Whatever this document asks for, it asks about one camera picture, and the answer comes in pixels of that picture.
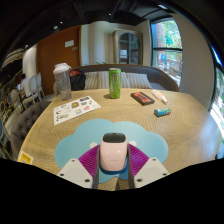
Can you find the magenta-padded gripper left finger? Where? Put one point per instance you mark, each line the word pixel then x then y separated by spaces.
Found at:
pixel 75 171

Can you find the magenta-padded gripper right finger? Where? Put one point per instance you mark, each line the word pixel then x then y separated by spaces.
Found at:
pixel 151 171

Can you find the pink computer mouse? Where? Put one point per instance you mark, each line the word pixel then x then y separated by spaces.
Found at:
pixel 113 155

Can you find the blue cloud-shaped mouse pad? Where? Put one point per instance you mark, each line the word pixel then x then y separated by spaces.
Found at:
pixel 83 140

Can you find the green and blue small pack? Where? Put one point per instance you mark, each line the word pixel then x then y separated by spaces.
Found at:
pixel 162 112

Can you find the white sticker sheet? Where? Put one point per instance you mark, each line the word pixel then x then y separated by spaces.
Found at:
pixel 76 109

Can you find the grey tufted chair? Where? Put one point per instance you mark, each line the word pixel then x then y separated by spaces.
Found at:
pixel 28 123

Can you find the black box with red print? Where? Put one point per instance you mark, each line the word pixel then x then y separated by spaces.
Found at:
pixel 142 98

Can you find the white squeeze tube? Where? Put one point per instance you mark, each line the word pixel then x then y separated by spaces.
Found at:
pixel 159 96

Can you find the group of blue chairs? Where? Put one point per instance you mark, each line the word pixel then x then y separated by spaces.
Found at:
pixel 2 136

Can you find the clear shaker bottle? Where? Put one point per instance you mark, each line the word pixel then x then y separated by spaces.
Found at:
pixel 62 83

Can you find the black bag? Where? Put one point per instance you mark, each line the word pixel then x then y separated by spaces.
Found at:
pixel 77 80

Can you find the striped cushion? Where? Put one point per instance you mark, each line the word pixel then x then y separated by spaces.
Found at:
pixel 136 80
pixel 98 80

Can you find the brown curved sofa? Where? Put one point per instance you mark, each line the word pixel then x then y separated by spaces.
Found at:
pixel 160 76

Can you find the green drink can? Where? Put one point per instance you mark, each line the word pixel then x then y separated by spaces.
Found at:
pixel 115 83

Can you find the group of white chairs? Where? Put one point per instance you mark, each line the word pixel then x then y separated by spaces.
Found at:
pixel 33 85

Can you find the black-framed window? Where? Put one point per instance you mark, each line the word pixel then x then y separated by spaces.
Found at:
pixel 166 50
pixel 218 100

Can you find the brown wooden door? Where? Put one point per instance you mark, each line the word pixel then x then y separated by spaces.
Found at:
pixel 53 56

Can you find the glass-door cabinet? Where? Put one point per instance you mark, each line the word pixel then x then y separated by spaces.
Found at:
pixel 128 47

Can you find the white sign on door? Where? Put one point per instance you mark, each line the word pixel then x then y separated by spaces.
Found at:
pixel 69 43

